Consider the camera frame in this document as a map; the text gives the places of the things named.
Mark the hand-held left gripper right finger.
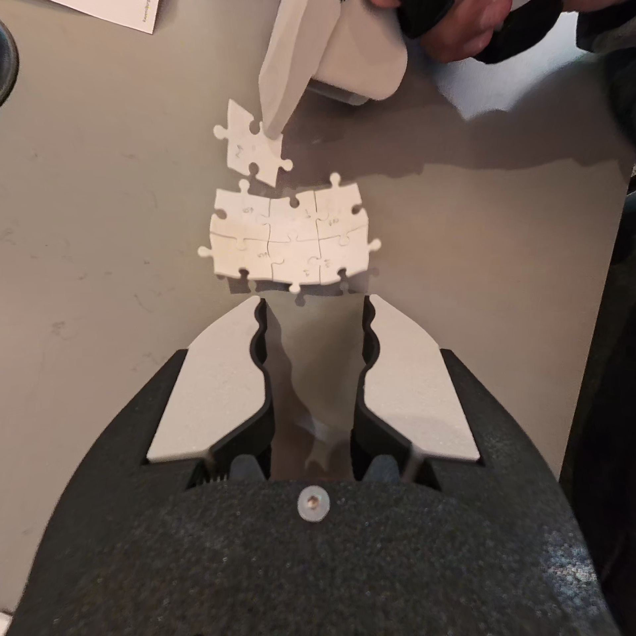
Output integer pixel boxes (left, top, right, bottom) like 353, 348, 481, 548
350, 294, 482, 484

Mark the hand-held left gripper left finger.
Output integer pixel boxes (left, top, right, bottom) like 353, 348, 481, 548
146, 295, 277, 475

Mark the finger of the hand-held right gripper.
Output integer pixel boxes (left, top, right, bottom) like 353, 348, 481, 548
307, 0, 409, 106
257, 0, 345, 139

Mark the single white puzzle piece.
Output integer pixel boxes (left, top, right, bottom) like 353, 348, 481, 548
214, 98, 294, 188

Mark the joined white puzzle section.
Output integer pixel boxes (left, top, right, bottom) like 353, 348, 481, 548
197, 172, 382, 294

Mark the person's right hand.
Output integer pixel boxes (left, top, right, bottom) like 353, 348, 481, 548
416, 0, 515, 64

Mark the white printed instruction sheet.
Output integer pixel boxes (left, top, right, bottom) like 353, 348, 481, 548
50, 0, 161, 34

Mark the black round desk grommet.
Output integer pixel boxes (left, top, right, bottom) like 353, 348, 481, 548
0, 20, 20, 107

